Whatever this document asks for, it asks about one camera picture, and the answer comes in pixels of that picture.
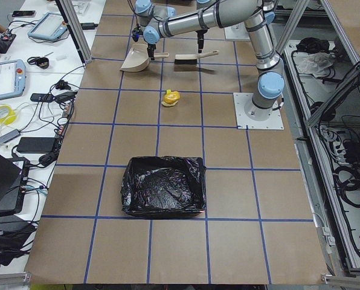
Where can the black power adapter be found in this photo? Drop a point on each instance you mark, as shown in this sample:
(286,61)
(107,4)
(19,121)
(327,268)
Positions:
(35,144)

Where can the aluminium frame post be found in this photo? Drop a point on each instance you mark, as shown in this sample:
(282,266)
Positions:
(70,17)

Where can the yellow tape roll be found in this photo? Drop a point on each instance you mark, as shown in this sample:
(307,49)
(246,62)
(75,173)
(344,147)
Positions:
(7,115)

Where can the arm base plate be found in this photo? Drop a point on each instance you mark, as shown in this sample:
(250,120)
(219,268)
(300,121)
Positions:
(236,33)
(250,117)

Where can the teach pendant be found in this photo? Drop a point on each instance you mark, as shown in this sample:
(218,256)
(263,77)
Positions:
(51,27)
(12,79)

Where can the teach pendant near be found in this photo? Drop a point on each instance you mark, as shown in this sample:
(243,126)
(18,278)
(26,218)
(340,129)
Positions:
(12,79)

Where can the scissors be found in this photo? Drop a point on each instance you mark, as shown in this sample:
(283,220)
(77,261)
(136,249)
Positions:
(32,60)

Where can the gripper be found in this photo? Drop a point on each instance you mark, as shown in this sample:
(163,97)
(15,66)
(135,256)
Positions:
(200,37)

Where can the beige hand brush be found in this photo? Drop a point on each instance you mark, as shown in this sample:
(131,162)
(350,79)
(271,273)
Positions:
(192,59)

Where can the white crumpled cloth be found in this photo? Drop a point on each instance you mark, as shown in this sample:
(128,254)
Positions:
(317,65)

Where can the yellow potato toy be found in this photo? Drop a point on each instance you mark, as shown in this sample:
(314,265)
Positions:
(171,98)

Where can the black lined bin near left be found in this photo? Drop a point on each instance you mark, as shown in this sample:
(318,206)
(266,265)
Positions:
(161,187)

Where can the beige dustpan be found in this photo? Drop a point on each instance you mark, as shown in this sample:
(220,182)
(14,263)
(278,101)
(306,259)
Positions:
(137,59)

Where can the teach pendant far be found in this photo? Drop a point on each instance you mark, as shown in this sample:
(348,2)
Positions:
(51,27)

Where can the pale food scrap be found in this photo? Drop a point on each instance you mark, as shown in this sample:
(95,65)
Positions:
(169,104)

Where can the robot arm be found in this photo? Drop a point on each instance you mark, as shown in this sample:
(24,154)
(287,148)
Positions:
(155,22)
(206,12)

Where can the black laptop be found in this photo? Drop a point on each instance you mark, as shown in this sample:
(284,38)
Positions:
(13,178)

